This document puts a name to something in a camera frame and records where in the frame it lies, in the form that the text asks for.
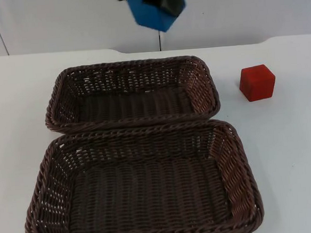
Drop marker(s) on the blue cube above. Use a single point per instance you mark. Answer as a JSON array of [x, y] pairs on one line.
[[151, 16]]

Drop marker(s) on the dark brown wicker basket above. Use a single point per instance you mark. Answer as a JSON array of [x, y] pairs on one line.
[[133, 102], [144, 192]]

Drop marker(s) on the red cube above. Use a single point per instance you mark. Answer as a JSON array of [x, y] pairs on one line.
[[256, 84]]

